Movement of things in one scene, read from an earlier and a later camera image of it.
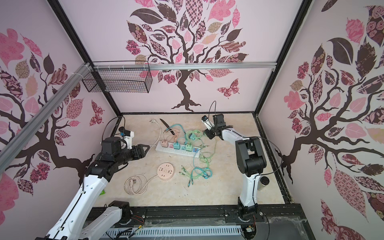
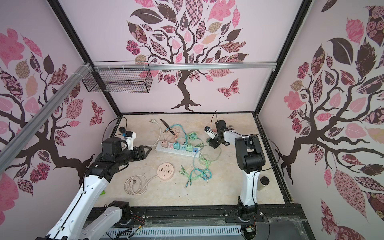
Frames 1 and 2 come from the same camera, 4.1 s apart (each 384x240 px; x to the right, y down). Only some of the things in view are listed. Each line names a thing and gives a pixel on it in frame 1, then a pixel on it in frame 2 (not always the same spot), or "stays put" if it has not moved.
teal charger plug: [176, 145] stays put
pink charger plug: [164, 144] stays put
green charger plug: [189, 147] stays put
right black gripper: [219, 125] → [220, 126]
